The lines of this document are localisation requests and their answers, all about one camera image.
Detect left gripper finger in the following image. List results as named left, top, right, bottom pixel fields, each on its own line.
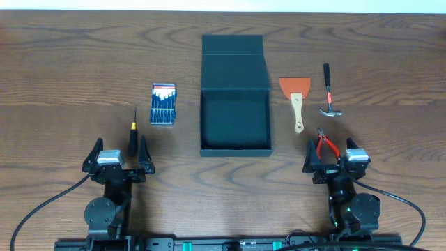
left=138, top=135, right=155, bottom=174
left=82, top=138, right=103, bottom=173

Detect red handled pliers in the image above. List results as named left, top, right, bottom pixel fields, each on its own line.
left=316, top=127, right=341, bottom=160

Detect small claw hammer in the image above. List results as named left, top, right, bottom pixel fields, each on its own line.
left=318, top=63, right=342, bottom=117

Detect blue precision screwdriver set case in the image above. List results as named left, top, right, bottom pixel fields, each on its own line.
left=150, top=83, right=177, bottom=126

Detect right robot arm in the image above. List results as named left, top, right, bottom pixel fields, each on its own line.
left=302, top=138, right=380, bottom=241

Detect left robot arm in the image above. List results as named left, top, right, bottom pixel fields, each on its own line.
left=82, top=136, right=155, bottom=250

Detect black yellow screwdriver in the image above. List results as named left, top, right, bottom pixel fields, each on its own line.
left=128, top=107, right=138, bottom=157

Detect black open gift box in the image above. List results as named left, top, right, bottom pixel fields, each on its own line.
left=200, top=35, right=273, bottom=157

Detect orange scraper wooden handle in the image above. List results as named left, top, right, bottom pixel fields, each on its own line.
left=279, top=77, right=311, bottom=134

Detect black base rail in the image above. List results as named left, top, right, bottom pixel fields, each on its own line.
left=54, top=234, right=402, bottom=251

